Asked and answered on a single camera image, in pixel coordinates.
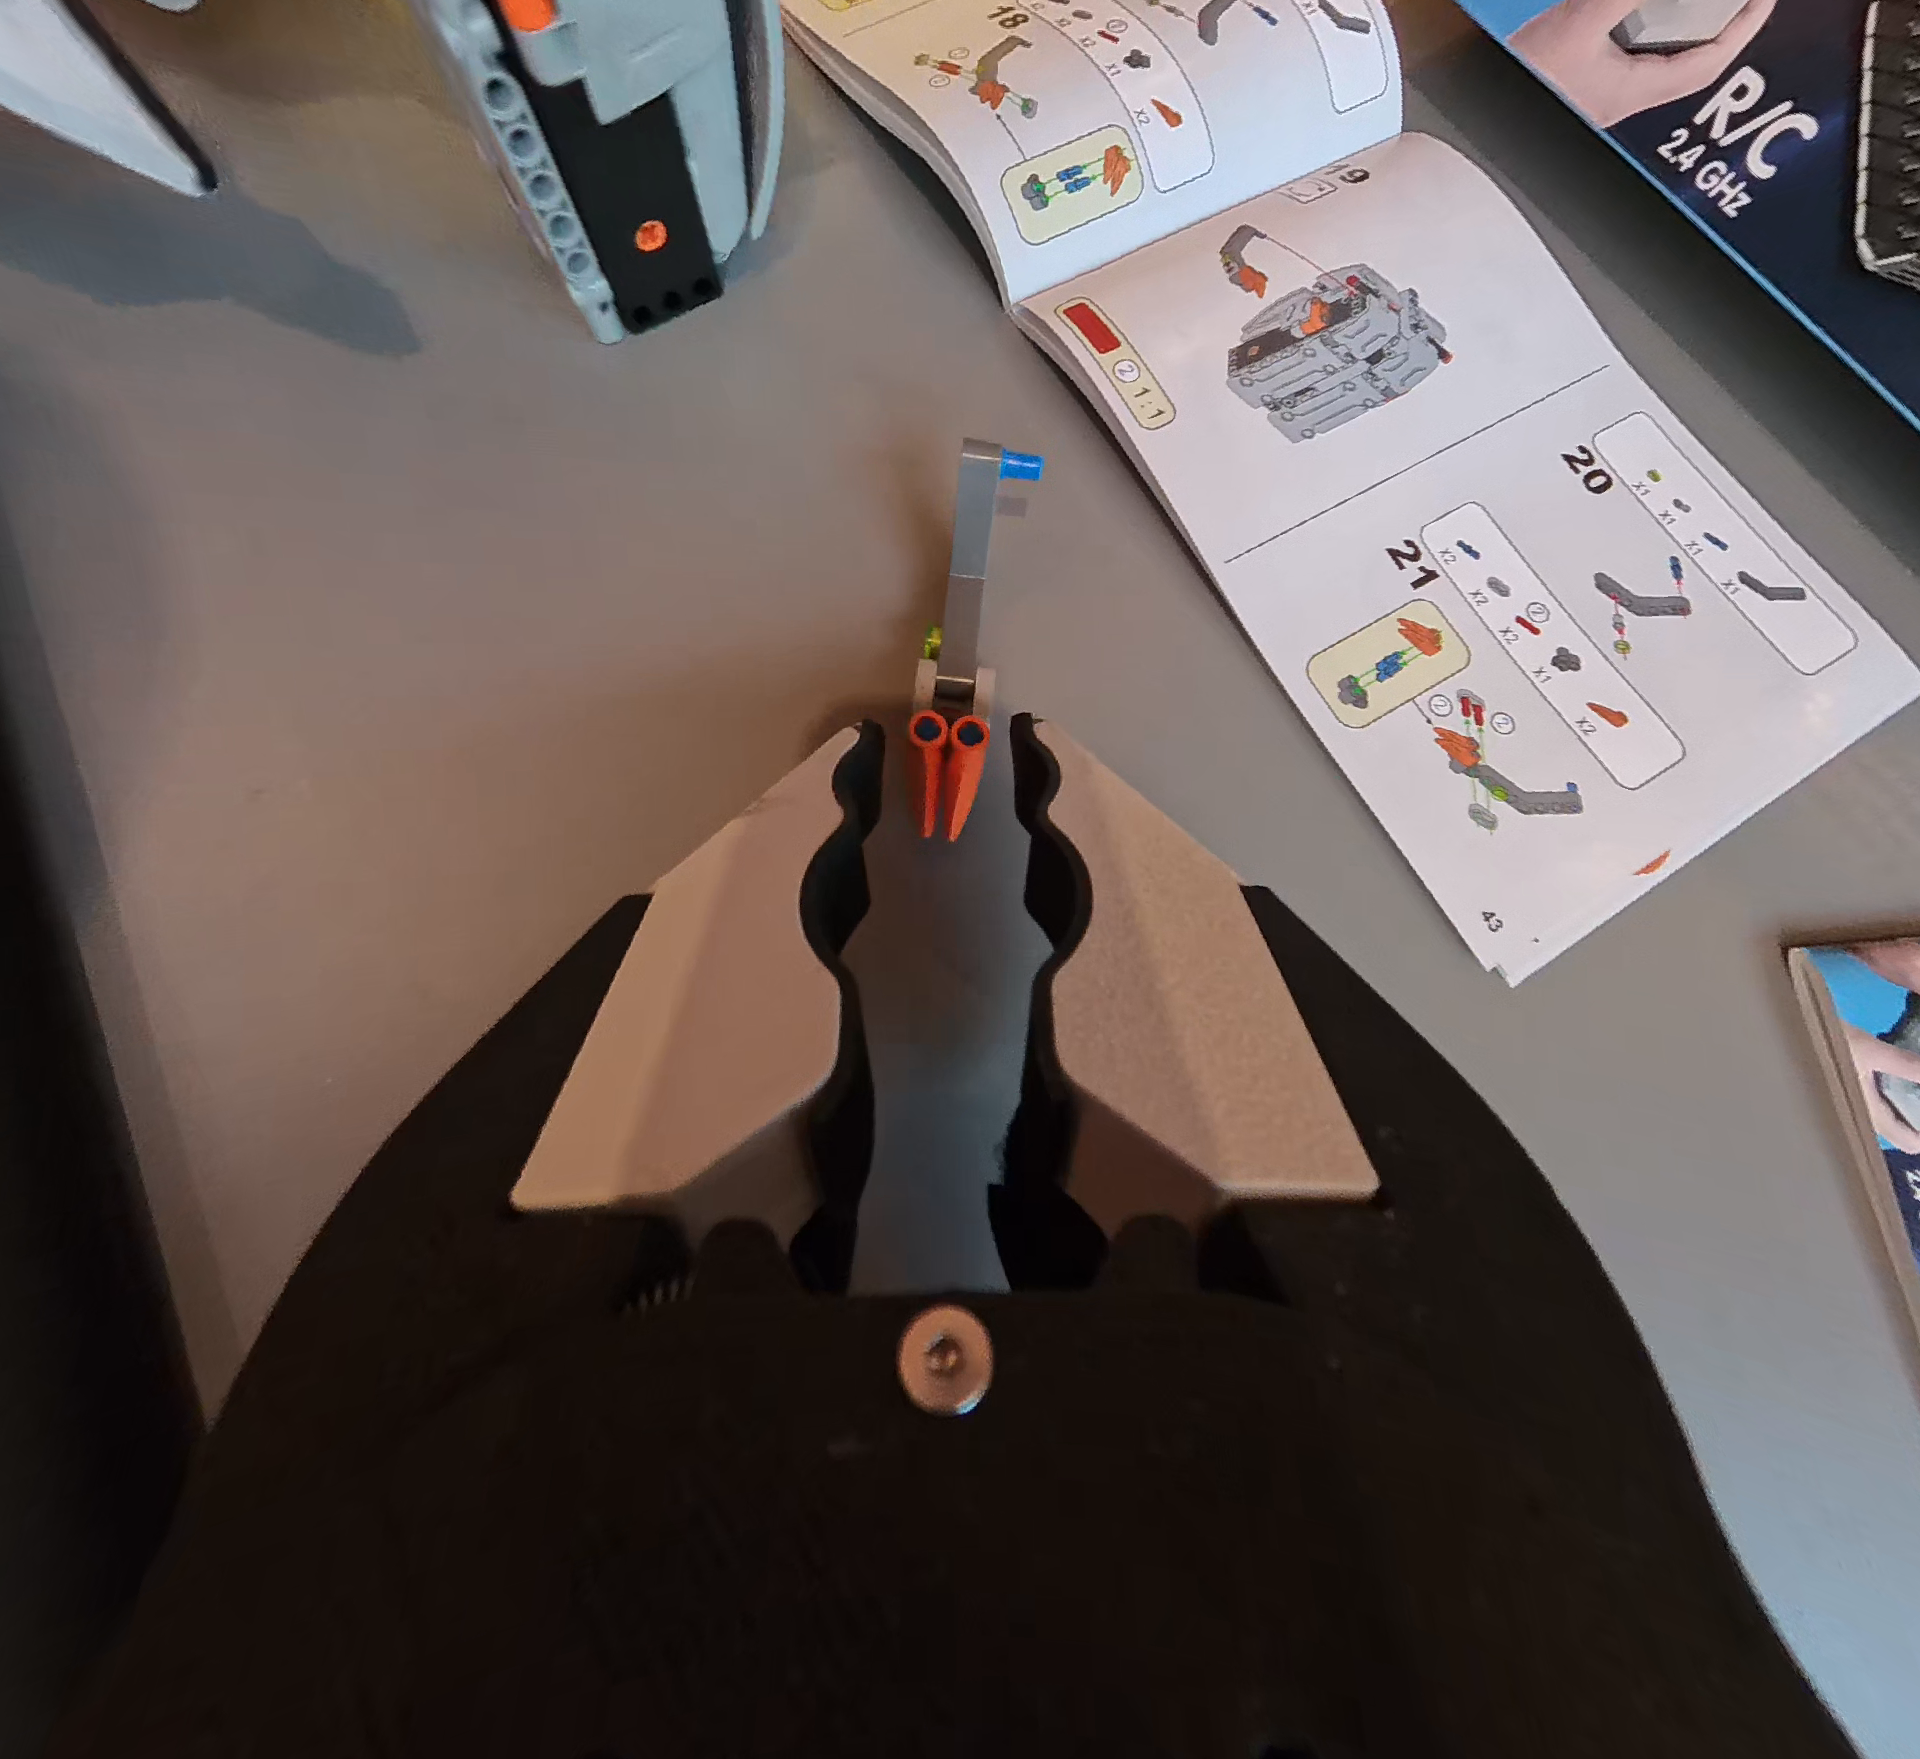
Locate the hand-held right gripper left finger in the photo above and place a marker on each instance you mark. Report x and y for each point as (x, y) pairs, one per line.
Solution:
(692, 1040)

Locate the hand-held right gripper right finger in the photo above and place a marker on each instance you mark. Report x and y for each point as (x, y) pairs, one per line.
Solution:
(1200, 1040)

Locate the grey building block robot body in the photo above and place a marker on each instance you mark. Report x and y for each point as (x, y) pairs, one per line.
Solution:
(631, 35)

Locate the grey toy arm orange claws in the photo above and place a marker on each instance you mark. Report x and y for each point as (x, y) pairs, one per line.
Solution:
(976, 545)

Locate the grey desk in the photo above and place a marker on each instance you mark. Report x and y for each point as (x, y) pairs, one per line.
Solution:
(452, 588)

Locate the blue cover booklet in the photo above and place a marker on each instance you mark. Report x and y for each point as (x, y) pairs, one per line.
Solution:
(1875, 1084)

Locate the open instruction booklet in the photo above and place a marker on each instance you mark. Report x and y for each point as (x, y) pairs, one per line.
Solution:
(1349, 291)

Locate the blue toy box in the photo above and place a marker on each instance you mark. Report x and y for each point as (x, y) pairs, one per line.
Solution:
(1725, 65)

